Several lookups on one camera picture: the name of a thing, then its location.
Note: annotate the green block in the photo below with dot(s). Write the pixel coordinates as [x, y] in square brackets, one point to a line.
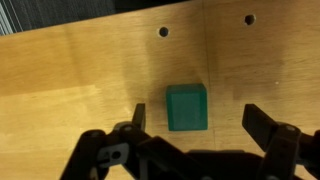
[186, 106]

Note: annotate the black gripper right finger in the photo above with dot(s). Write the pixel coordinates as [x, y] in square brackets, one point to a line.
[283, 143]

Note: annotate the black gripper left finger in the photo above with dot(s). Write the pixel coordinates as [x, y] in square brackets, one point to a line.
[100, 146]

